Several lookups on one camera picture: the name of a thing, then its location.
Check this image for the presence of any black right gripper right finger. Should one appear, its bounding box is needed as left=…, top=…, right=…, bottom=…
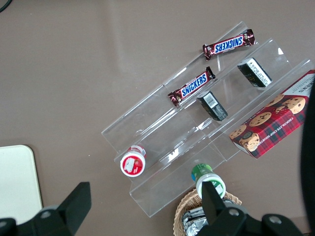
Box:
left=196, top=181, right=304, bottom=236

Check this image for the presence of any green yogurt cup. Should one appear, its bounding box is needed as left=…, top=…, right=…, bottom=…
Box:
left=190, top=163, right=226, bottom=199

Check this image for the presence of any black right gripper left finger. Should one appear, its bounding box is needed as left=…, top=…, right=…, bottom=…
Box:
left=0, top=181, right=92, bottom=236

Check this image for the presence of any woven wicker basket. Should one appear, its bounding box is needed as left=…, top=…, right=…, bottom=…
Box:
left=173, top=188, right=243, bottom=236

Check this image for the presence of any clear acrylic tiered display stand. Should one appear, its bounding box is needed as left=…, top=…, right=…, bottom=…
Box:
left=100, top=21, right=315, bottom=218

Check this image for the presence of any Snickers chocolate bar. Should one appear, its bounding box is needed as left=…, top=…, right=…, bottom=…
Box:
left=202, top=29, right=255, bottom=61
left=168, top=66, right=217, bottom=107

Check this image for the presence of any foil-wrapped sandwich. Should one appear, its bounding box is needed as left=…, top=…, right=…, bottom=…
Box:
left=182, top=206, right=210, bottom=236

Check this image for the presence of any thick black blurred cable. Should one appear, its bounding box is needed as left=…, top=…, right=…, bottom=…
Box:
left=297, top=83, right=315, bottom=236

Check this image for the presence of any red strawberry yogurt cup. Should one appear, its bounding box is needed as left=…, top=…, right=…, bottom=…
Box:
left=120, top=145, right=148, bottom=177

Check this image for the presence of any small black box white label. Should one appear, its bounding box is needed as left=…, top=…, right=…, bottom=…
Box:
left=237, top=58, right=273, bottom=88

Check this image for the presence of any thin black cable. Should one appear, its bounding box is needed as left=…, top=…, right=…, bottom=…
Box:
left=0, top=0, right=12, bottom=13

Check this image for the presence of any red tartan cookie box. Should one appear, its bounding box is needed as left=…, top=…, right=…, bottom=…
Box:
left=228, top=70, right=315, bottom=159

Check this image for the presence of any small black box with barcode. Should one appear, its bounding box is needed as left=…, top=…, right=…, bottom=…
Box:
left=196, top=90, right=228, bottom=122

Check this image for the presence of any white plastic tray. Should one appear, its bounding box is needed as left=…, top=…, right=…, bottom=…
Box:
left=0, top=145, right=44, bottom=225

